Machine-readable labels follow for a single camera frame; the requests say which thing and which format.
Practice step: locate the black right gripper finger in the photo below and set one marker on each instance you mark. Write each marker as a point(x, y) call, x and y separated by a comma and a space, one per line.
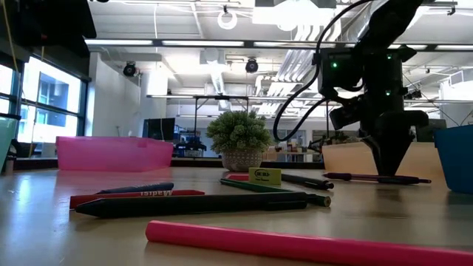
point(380, 155)
point(397, 155)

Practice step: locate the purple pen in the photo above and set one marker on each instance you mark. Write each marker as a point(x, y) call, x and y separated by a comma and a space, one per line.
point(347, 176)

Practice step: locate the black pen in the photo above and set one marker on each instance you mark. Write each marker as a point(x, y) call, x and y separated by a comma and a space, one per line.
point(184, 205)
point(306, 181)

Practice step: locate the yellow eraser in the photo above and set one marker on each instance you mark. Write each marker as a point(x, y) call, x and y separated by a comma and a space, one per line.
point(264, 176)

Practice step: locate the green pencil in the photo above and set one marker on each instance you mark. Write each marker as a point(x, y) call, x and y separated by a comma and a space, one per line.
point(255, 185)

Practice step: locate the pink eraser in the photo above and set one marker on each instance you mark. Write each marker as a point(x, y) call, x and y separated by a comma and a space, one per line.
point(236, 177)

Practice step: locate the pink pen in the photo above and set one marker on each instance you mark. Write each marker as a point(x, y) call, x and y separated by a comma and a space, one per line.
point(258, 242)

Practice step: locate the blue crayon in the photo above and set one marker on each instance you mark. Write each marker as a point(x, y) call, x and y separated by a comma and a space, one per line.
point(144, 187)

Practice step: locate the red crayon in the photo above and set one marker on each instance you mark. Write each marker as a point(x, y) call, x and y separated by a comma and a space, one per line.
point(92, 199)

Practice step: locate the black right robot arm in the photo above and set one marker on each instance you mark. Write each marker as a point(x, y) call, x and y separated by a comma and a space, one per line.
point(388, 29)

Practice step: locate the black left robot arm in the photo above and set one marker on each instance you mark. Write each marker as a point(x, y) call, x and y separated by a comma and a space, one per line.
point(55, 22)

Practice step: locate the orange translucent plastic bin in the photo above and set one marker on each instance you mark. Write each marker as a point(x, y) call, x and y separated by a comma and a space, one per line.
point(425, 159)

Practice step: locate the blue plastic bin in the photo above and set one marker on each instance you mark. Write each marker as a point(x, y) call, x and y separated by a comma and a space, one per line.
point(456, 159)

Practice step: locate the small potted green plant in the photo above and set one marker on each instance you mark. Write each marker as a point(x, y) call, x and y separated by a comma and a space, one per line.
point(238, 133)

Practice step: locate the ceiling light strip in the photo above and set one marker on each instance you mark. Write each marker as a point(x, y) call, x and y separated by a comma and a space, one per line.
point(203, 43)

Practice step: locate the pink translucent plastic bin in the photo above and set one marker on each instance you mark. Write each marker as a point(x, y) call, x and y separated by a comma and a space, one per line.
point(111, 153)

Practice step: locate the green translucent plastic bin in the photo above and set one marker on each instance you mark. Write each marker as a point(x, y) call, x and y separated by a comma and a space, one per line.
point(6, 140)

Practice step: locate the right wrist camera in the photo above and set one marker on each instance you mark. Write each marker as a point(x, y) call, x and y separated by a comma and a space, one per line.
point(345, 114)

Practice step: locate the black ceiling camera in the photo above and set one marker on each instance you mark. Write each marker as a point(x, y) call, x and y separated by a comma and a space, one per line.
point(129, 69)
point(251, 65)

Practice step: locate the black background table frame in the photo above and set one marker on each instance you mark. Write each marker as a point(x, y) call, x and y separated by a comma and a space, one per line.
point(221, 98)

